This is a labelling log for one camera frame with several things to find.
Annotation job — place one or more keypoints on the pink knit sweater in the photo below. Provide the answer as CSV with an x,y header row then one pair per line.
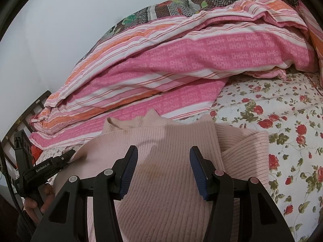
x,y
161,194

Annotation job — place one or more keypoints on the red pillow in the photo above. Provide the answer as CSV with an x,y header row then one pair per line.
x,y
36,152

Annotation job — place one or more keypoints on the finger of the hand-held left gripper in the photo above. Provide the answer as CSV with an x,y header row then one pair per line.
x,y
21,153
64,157

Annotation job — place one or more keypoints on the person's left hand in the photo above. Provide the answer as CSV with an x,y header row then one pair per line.
x,y
32,204

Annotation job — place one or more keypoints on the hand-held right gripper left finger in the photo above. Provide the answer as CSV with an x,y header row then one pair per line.
x,y
128,171

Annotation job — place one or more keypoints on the pink striped quilt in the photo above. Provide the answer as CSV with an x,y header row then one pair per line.
x,y
201,55

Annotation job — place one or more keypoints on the dark floral patchwork quilt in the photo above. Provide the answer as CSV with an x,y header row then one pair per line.
x,y
176,7

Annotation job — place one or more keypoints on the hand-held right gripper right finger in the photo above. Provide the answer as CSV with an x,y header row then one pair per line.
x,y
199,174

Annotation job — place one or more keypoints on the dark wooden bed headboard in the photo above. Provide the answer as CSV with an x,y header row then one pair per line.
x,y
30,111

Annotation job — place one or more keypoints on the floral bed sheet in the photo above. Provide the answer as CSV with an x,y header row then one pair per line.
x,y
277,111

